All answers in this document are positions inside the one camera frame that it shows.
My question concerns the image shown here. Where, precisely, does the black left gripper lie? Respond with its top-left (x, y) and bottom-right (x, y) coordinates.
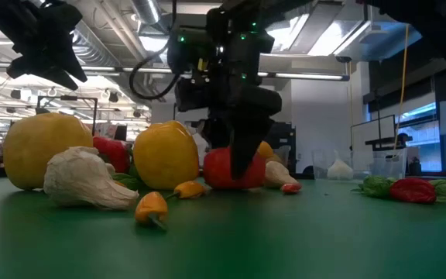
top-left (0, 0), bottom-right (89, 91)

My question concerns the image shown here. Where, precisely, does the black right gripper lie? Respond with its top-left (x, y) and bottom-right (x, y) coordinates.
top-left (173, 72), bottom-right (284, 181)

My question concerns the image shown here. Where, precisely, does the red-orange ribbed tomato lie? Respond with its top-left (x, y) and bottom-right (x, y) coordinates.
top-left (202, 146), bottom-right (267, 191)

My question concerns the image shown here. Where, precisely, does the orange fruit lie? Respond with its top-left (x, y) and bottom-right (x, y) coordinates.
top-left (256, 140), bottom-right (275, 160)

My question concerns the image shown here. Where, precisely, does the long orange chili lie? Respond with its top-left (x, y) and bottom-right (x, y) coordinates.
top-left (166, 180), bottom-right (208, 200)

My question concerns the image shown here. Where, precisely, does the yellow bell pepper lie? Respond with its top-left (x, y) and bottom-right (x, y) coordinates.
top-left (132, 120), bottom-right (201, 191)
top-left (2, 112), bottom-right (94, 191)

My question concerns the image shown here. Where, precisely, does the short red chili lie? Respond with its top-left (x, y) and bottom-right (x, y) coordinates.
top-left (280, 182), bottom-right (303, 195)

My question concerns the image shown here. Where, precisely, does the red bell pepper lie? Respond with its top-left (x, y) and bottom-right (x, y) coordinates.
top-left (92, 136), bottom-right (132, 174)

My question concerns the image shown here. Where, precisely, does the black equipment case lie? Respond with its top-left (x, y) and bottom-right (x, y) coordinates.
top-left (273, 120), bottom-right (297, 147)

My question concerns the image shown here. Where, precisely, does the long ceiling light bar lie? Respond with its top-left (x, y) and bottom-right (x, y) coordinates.
top-left (0, 60), bottom-right (351, 82)

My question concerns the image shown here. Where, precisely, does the small orange chili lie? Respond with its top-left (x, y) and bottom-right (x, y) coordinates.
top-left (134, 191), bottom-right (170, 233)

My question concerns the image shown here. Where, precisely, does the green table mat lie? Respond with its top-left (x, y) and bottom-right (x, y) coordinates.
top-left (0, 172), bottom-right (446, 279)

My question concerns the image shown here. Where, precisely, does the whiteboard on black stand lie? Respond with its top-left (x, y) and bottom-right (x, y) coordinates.
top-left (348, 114), bottom-right (397, 171)

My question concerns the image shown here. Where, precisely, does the clear plastic bin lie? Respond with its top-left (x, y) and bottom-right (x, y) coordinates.
top-left (310, 148), bottom-right (409, 181)

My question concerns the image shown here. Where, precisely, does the black shelf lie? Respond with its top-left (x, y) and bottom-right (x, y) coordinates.
top-left (364, 133), bottom-right (414, 152)

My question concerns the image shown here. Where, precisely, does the small red pepper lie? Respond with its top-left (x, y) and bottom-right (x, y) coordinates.
top-left (389, 177), bottom-right (437, 205)

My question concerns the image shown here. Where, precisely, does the large window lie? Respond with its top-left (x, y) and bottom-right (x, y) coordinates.
top-left (396, 101), bottom-right (446, 174)

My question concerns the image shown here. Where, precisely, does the black gantry frame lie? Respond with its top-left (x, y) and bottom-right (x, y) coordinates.
top-left (36, 95), bottom-right (99, 137)

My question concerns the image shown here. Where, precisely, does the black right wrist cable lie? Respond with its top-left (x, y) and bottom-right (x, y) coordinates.
top-left (128, 0), bottom-right (182, 102)

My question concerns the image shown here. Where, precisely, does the silver round air duct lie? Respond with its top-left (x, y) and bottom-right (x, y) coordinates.
top-left (129, 0), bottom-right (163, 26)

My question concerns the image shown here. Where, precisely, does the yellow hanging cable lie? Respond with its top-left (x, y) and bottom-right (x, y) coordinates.
top-left (392, 22), bottom-right (413, 153)

